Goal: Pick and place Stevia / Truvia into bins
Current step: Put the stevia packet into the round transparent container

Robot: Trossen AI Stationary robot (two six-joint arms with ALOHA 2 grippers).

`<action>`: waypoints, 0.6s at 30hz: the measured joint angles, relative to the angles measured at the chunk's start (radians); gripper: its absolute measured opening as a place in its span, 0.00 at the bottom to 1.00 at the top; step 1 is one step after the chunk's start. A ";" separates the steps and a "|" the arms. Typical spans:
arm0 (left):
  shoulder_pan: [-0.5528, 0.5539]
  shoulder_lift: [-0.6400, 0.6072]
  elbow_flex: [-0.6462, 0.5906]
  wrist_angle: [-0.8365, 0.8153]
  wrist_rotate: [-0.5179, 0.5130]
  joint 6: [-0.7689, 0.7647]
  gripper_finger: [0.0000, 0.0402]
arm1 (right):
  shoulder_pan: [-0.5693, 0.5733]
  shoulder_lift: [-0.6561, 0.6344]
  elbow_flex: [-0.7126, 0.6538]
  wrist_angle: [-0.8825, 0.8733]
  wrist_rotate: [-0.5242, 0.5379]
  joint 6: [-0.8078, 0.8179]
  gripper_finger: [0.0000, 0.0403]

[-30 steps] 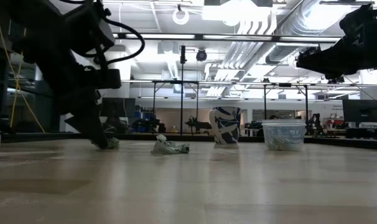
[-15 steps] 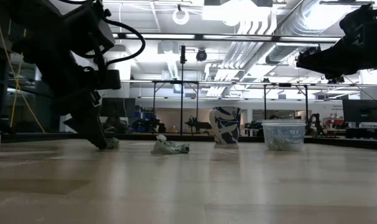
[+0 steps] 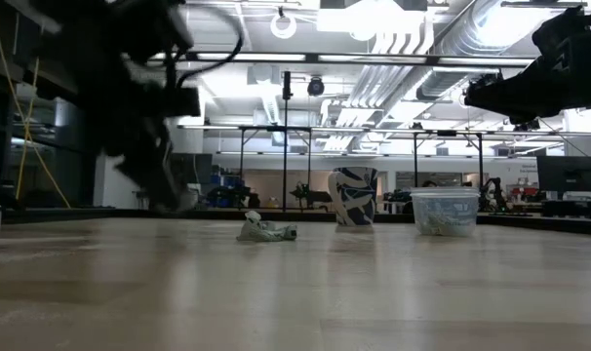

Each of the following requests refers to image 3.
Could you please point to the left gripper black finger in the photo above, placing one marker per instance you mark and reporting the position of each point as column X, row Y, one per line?
column 168, row 156
column 149, row 180

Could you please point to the black metal rig frame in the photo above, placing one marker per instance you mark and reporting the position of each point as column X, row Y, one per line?
column 373, row 59

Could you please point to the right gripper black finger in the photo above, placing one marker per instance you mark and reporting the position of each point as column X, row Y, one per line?
column 495, row 103
column 483, row 83

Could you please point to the overhead black camera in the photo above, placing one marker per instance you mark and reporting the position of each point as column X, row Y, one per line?
column 316, row 87

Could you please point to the black tripod stand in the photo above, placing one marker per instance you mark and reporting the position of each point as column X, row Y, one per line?
column 286, row 146

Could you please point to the blue white patterned paper cup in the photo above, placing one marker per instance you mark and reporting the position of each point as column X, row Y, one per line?
column 352, row 197

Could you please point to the person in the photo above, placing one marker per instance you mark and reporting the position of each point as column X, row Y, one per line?
column 429, row 183

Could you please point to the black background robot arm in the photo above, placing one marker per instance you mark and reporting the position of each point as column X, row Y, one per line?
column 493, row 192

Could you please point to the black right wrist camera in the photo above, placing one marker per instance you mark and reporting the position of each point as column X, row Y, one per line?
column 563, row 27

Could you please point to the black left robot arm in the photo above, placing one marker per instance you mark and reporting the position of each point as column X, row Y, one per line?
column 105, row 29

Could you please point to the black background rig frame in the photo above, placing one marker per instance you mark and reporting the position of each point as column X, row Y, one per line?
column 446, row 132
column 276, row 129

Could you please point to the black computer monitor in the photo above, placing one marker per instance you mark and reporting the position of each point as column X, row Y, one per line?
column 566, row 174

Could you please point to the green white sweetener packet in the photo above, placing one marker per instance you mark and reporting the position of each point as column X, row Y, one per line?
column 256, row 230
column 286, row 233
column 444, row 225

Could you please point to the clear round plastic bin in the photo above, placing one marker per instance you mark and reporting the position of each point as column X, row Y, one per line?
column 445, row 207

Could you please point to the silver ventilation duct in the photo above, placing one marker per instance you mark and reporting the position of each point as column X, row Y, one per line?
column 471, row 44

